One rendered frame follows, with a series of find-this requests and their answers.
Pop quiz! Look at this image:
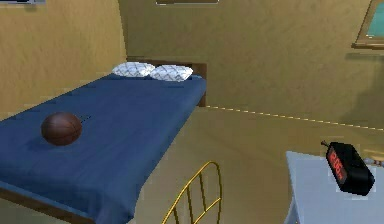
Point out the pale blue desk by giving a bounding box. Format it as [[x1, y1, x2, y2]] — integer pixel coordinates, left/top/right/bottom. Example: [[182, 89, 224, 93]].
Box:
[[283, 150, 384, 224]]

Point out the golden metal chair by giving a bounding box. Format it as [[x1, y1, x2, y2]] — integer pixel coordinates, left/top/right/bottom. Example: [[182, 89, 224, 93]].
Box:
[[161, 160, 223, 224]]

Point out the grey framed wall picture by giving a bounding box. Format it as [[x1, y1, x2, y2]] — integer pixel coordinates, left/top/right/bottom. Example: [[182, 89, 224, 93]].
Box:
[[0, 0, 47, 6]]

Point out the small grey object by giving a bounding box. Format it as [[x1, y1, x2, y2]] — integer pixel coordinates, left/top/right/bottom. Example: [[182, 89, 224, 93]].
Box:
[[363, 157, 384, 168]]

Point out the brown basketball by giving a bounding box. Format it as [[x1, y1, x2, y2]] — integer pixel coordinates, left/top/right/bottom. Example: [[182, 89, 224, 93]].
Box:
[[40, 111, 83, 147]]

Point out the wooden framed window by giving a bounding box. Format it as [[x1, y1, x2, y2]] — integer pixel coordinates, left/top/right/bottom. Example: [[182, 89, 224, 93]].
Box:
[[351, 0, 384, 51]]

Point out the white patterned pillow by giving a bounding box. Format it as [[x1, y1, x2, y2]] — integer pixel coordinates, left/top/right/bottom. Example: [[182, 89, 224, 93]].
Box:
[[111, 61, 156, 78], [149, 64, 194, 83]]

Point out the black alarm clock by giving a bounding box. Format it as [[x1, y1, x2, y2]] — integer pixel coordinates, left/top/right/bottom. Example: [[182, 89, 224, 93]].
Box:
[[320, 140, 376, 197]]

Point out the blue bed with wooden frame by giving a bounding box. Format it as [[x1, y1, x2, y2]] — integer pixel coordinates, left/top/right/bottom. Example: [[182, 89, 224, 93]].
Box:
[[0, 56, 208, 224]]

